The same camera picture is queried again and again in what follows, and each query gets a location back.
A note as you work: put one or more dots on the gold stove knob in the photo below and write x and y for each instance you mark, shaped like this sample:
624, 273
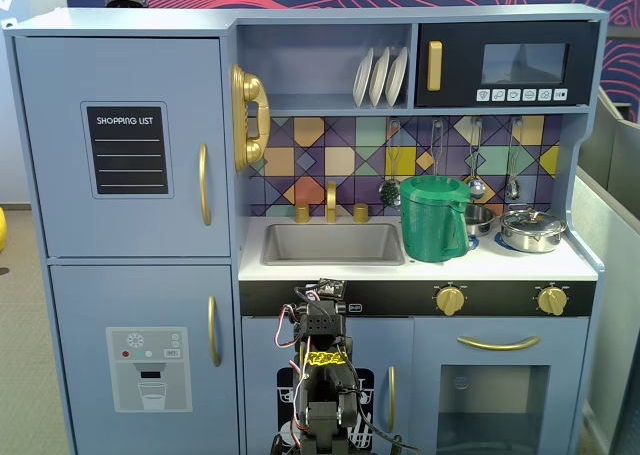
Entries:
450, 301
551, 301

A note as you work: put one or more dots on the yellow round object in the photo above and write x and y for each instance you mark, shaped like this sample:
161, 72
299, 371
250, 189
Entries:
2, 230

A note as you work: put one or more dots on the metal ladle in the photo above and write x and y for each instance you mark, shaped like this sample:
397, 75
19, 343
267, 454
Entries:
476, 188

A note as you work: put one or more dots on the grey sink basin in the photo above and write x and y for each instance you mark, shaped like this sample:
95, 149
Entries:
330, 245

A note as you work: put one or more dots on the grey cubicle partition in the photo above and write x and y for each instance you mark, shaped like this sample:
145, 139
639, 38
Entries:
615, 225

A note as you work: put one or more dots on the fridge door with shopping list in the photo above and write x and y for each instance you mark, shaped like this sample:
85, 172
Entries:
60, 200

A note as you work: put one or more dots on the green plastic pitcher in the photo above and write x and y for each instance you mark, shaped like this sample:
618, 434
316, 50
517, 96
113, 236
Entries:
430, 225

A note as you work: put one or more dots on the gold faucet spout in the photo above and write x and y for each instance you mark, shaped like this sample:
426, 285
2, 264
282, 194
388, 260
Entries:
331, 200

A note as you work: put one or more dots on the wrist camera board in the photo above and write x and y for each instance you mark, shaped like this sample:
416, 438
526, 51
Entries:
332, 288

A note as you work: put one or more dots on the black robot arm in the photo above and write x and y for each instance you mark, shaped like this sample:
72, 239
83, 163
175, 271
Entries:
325, 400

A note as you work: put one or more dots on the white toy plate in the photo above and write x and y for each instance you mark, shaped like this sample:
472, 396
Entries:
396, 77
361, 80
378, 77

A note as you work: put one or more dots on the metal slotted spoon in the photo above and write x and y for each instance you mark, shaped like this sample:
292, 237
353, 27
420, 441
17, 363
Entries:
390, 193

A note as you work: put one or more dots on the blue oven door with window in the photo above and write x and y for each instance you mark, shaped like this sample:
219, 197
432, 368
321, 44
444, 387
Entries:
430, 355

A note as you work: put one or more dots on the blue wooden play kitchen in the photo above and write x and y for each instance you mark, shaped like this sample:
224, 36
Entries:
300, 50

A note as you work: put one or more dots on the silver open pan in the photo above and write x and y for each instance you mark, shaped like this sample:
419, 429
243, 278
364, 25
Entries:
480, 220

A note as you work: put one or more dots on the gold toy telephone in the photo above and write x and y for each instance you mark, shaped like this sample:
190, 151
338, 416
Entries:
247, 90

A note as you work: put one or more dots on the gold faucet knob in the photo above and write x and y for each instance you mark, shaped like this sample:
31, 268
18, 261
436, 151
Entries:
361, 213
302, 214

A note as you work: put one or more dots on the black toy microwave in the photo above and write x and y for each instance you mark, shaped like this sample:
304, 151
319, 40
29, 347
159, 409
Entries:
500, 35

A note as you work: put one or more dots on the silver pot with lid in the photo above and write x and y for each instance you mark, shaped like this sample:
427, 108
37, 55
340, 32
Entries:
530, 235

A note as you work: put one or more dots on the metal spatula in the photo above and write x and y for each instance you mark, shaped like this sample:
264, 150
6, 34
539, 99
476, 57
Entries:
438, 150

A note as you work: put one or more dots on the fridge door with ice dispenser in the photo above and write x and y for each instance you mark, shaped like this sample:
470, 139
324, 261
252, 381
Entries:
80, 300

